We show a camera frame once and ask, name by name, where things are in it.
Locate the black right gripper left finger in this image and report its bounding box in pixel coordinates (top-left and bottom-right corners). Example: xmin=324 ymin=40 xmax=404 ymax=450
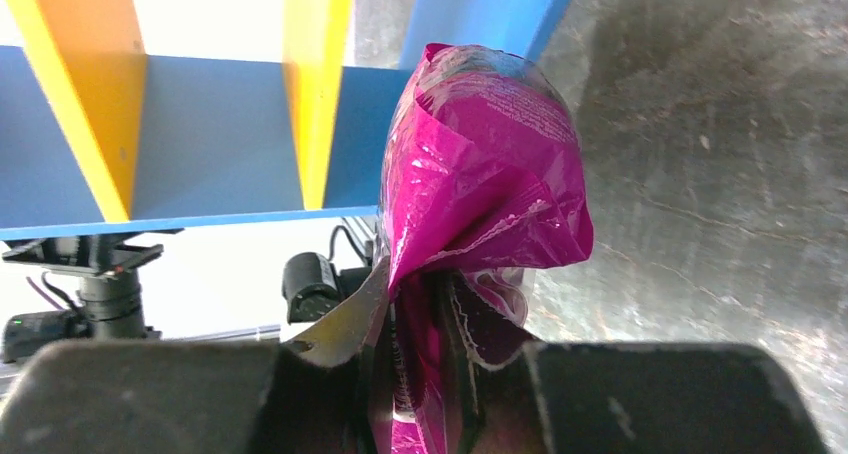
xmin=1 ymin=261 xmax=393 ymax=453

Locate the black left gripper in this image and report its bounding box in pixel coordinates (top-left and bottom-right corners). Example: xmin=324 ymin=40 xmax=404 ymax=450
xmin=1 ymin=232 xmax=164 ymax=364

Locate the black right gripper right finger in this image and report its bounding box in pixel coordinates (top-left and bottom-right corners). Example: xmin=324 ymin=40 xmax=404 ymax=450
xmin=440 ymin=275 xmax=829 ymax=454

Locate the purple candy bag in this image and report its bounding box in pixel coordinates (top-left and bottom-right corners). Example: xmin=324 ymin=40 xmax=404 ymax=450
xmin=377 ymin=43 xmax=594 ymax=453

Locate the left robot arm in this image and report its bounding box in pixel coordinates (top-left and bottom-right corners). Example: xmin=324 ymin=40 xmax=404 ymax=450
xmin=1 ymin=221 xmax=374 ymax=364

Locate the blue pink yellow shelf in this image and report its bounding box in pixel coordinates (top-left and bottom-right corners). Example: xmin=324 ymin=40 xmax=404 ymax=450
xmin=1 ymin=0 xmax=570 ymax=240

